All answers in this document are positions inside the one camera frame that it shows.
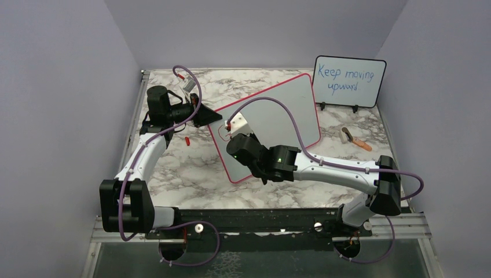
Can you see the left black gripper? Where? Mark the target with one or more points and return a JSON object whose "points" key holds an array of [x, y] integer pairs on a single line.
{"points": [[205, 116]]}

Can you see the red framed whiteboard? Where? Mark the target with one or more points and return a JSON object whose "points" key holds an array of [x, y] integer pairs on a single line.
{"points": [[279, 115]]}

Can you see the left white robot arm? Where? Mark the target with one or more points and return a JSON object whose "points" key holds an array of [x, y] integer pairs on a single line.
{"points": [[126, 204]]}

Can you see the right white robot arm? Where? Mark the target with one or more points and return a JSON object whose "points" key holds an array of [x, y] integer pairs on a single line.
{"points": [[378, 183]]}

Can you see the black framed whiteboard with writing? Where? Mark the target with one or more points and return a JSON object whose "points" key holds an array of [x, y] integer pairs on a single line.
{"points": [[347, 81]]}

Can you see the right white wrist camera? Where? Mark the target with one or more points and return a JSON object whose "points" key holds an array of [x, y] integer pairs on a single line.
{"points": [[238, 125]]}

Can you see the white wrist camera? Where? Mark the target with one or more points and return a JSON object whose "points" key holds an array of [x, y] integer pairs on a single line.
{"points": [[238, 125], [187, 84]]}

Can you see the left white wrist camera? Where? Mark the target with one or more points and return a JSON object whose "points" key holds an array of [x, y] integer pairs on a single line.
{"points": [[187, 84]]}

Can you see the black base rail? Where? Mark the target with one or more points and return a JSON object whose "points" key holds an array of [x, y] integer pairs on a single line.
{"points": [[261, 230]]}

